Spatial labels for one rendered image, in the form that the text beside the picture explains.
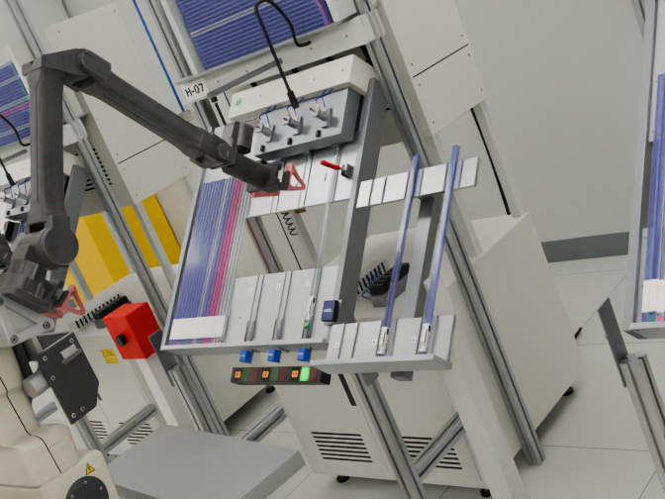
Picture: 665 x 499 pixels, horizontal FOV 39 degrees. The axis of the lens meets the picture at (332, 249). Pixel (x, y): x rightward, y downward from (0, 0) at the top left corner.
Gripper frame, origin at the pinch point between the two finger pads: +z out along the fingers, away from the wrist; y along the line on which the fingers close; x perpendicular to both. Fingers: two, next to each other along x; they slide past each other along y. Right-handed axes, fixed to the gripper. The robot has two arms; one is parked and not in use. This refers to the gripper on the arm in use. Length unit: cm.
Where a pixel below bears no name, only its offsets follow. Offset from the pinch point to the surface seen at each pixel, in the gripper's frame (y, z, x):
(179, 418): 94, 48, 50
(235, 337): 28.4, 13.4, 33.1
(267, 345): 12.1, 11.1, 36.3
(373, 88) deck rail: -9.9, 14.6, -31.6
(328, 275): -3.5, 13.8, 18.6
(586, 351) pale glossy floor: 1, 146, 9
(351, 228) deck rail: -9.8, 13.6, 7.0
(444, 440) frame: -14, 54, 53
